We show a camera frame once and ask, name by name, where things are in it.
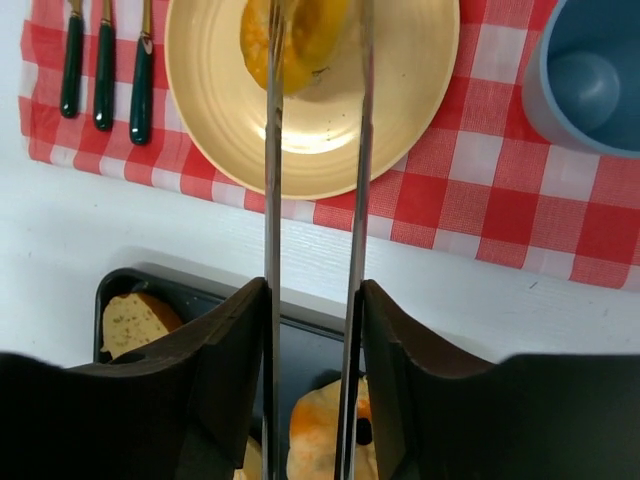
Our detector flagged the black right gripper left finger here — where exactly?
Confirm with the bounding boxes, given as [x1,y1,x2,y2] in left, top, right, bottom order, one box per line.
[1,278,265,479]

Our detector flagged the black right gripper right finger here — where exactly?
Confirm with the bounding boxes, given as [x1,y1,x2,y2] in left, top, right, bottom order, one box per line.
[362,280,639,479]

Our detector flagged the metal serving tongs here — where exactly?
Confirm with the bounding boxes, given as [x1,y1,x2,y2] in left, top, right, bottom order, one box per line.
[262,1,374,479]

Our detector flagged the orange glazed donut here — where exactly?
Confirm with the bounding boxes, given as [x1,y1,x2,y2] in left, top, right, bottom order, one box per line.
[240,1,352,96]

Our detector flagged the flat brown bread slice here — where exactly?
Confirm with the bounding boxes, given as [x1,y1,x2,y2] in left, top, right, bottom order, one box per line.
[100,293,183,360]

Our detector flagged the small orange round bun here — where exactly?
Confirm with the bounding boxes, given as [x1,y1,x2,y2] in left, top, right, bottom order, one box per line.
[233,436,262,480]

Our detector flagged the twisted orange white bun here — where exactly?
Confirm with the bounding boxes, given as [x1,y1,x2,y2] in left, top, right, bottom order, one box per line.
[286,377,378,480]

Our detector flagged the black baking tray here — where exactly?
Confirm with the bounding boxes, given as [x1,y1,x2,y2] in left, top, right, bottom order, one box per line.
[92,267,369,416]

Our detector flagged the red white checkered cloth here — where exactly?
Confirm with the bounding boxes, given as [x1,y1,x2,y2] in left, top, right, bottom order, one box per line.
[19,1,639,291]

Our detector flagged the blue cup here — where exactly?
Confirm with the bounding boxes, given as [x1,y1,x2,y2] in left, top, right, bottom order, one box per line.
[522,0,639,159]

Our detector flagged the beige round plate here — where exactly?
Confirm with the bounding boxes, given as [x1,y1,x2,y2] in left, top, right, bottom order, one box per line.
[164,0,460,200]

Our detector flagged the gold spoon green handle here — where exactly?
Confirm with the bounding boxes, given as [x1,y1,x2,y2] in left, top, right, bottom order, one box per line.
[129,0,154,145]

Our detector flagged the gold fork green handle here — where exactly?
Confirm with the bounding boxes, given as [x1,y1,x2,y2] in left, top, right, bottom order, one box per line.
[93,0,115,131]

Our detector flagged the gold knife green handle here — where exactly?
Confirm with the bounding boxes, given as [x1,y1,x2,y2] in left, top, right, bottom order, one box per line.
[59,0,84,118]

